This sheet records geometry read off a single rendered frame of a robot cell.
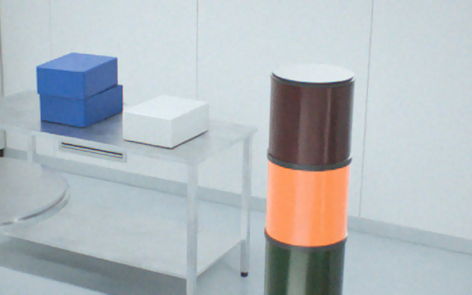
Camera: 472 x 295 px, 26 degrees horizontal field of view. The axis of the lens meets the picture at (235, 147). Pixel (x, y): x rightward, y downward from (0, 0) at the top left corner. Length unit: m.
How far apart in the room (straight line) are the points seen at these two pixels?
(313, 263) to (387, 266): 5.57
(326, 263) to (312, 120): 0.09
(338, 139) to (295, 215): 0.05
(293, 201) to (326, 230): 0.03
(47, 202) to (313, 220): 3.87
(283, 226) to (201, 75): 6.27
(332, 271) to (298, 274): 0.02
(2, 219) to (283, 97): 3.74
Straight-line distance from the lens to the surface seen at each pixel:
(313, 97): 0.57
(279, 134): 0.58
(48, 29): 7.51
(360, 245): 6.44
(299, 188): 0.58
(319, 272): 0.61
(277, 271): 0.61
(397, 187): 6.47
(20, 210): 4.37
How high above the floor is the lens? 2.48
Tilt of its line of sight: 17 degrees down
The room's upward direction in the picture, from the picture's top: 1 degrees clockwise
